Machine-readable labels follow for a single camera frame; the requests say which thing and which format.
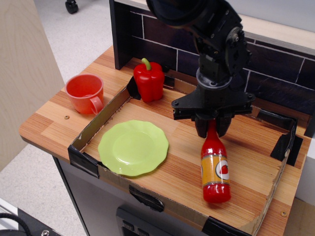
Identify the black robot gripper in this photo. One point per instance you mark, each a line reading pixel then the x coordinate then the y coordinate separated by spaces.
pixel 212 99

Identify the red hot sauce bottle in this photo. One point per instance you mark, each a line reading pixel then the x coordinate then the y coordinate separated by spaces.
pixel 214 168

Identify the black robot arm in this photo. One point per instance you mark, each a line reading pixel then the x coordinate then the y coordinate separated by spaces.
pixel 220 42

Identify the cardboard fence with black tape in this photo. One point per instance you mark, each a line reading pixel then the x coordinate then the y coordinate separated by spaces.
pixel 259 148

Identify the red toy bell pepper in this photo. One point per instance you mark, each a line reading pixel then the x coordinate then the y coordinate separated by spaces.
pixel 149 79

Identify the dark brick pattern backsplash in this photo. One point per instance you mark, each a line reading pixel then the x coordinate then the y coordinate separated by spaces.
pixel 275 74

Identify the green plastic plate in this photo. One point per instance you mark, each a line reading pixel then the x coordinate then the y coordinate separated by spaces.
pixel 133 148

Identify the grey oven control panel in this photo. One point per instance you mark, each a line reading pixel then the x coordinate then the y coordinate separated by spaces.
pixel 131 225

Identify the orange plastic cup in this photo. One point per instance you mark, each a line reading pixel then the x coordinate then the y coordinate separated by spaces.
pixel 85 92

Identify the black caster wheel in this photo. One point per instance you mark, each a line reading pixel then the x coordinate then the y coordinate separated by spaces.
pixel 71 6

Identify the light wooden panel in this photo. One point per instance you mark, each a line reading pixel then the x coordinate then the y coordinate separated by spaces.
pixel 29 75

